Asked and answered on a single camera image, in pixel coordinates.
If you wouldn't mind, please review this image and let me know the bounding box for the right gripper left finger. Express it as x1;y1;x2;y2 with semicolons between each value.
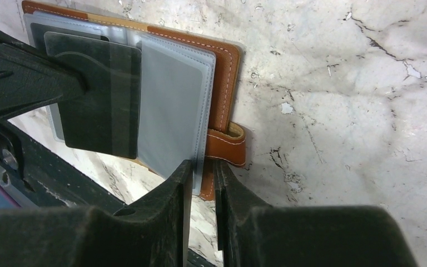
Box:
0;160;193;266

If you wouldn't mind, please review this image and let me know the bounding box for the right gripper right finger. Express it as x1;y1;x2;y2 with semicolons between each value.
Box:
213;160;417;266

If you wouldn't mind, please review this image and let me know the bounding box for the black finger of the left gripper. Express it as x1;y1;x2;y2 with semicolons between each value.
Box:
0;18;87;131

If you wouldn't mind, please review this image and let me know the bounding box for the black VIP credit card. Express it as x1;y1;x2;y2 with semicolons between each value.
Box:
44;32;141;159

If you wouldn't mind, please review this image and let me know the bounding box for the brown leather card holder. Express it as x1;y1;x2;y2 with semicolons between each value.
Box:
22;1;246;201

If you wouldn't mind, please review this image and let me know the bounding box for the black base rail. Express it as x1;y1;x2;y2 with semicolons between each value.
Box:
0;122;210;266

